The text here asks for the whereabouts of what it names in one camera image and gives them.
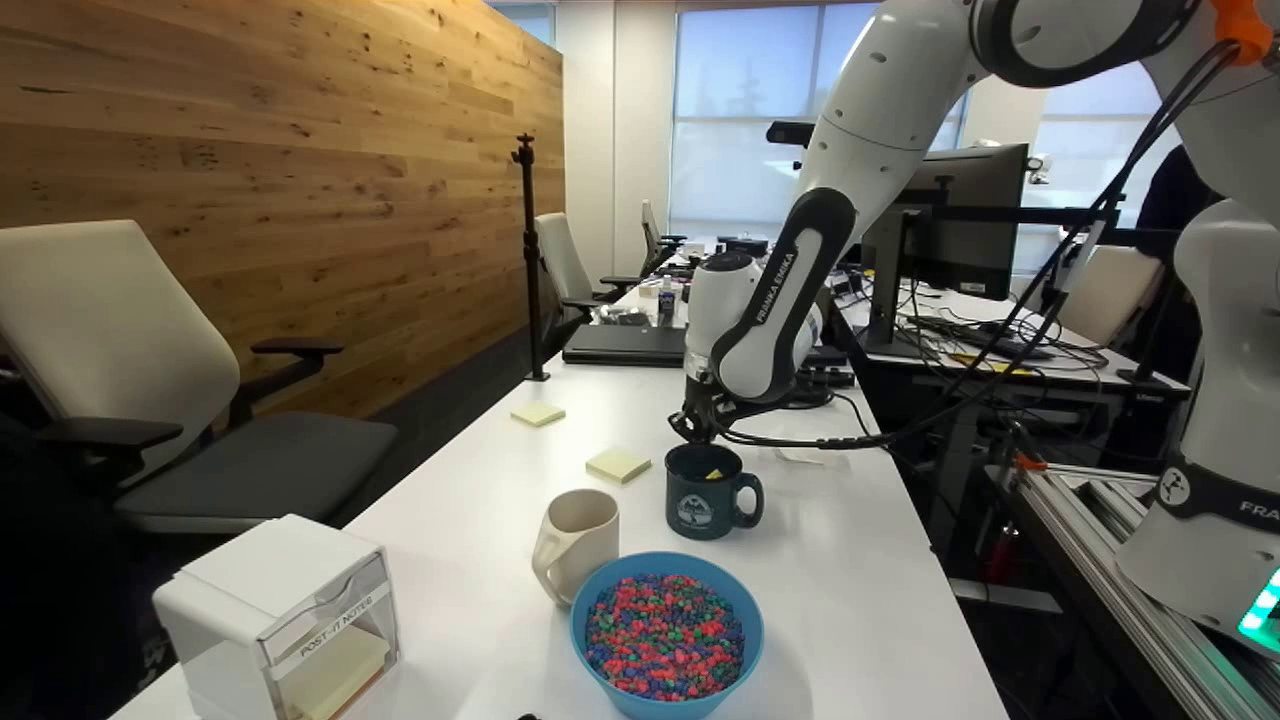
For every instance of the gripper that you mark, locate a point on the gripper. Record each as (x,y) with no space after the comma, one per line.
(702,412)

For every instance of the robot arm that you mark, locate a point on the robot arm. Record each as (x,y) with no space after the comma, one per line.
(880,110)

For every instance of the white napkin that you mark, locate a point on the white napkin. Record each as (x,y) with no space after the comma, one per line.
(800,456)

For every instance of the dark green mug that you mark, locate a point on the dark green mug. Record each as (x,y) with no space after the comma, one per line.
(700,510)

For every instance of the yellow sticky note pad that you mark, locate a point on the yellow sticky note pad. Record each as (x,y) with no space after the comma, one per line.
(538,413)
(618,466)

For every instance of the black laptop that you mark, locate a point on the black laptop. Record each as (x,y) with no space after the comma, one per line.
(625,343)

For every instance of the small bottle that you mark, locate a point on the small bottle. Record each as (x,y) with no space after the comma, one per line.
(666,300)

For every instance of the beige mug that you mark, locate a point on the beige mug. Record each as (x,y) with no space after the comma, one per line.
(580,545)

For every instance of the blue bowl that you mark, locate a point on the blue bowl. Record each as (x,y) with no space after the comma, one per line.
(600,590)

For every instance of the row of white office chairs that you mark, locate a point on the row of white office chairs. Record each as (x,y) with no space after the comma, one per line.
(562,255)

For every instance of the heap of coloured beads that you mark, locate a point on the heap of coloured beads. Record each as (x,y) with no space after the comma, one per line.
(665,635)

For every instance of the black keyboard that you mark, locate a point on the black keyboard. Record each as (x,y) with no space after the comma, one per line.
(985,338)

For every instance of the window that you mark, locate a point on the window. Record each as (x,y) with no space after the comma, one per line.
(740,120)
(530,18)
(1080,150)

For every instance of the monitor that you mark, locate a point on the monitor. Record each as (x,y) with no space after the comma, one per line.
(975,230)

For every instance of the beige office chair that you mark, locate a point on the beige office chair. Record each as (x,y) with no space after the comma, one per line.
(1110,290)

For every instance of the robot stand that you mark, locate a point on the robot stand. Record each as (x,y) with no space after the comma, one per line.
(1130,560)

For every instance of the white sticky note dispenser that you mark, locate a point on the white sticky note dispenser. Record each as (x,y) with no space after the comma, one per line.
(260,590)

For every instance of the white and grey office chair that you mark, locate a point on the white and grey office chair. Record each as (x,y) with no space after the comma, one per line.
(110,340)

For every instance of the camera on mount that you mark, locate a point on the camera on mount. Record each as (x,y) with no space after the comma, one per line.
(790,133)

